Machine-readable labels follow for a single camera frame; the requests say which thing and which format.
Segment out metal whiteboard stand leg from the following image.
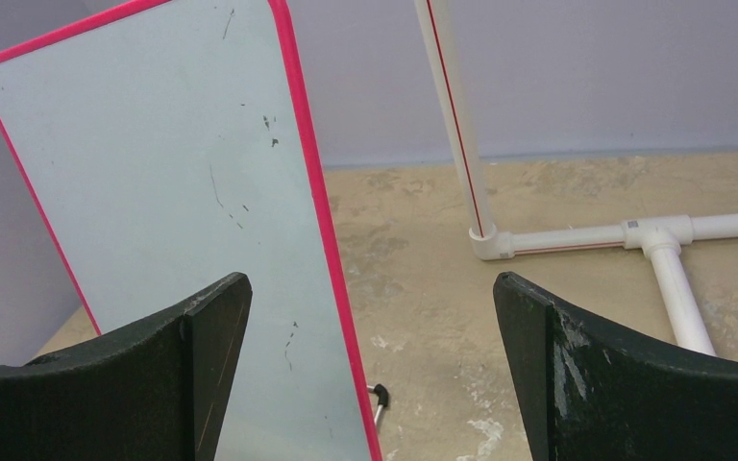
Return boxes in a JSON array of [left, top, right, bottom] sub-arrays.
[[366, 383, 391, 430]]

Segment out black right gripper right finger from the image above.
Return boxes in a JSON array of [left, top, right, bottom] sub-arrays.
[[493, 272, 738, 460]]

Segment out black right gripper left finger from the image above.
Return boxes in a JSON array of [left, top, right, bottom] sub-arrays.
[[0, 273, 252, 460]]

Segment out white PVC pipe frame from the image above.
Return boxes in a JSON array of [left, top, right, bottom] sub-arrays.
[[415, 1, 738, 355]]

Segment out pink framed whiteboard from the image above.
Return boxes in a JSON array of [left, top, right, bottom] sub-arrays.
[[0, 1, 381, 460]]

